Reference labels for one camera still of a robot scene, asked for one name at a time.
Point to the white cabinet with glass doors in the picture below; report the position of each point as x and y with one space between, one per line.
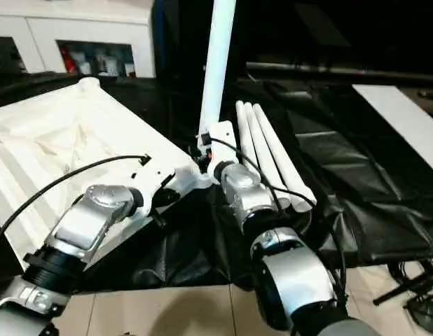
80 28

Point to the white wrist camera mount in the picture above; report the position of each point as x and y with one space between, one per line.
221 154
150 175

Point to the black stand leg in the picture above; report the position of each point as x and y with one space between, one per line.
405 290

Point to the white plastic table leg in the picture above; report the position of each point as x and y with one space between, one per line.
216 70
260 140
247 140
274 140

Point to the white plastic table top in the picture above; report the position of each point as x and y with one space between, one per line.
80 140

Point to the long dark metal rod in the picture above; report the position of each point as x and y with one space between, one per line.
342 69

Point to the black plastic mat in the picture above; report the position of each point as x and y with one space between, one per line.
342 175

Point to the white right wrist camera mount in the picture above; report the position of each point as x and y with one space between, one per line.
221 154

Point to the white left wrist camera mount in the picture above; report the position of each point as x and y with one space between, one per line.
150 175

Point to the red bottle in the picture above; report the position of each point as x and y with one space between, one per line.
64 57

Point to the white flat board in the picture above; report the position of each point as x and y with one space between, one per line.
395 112

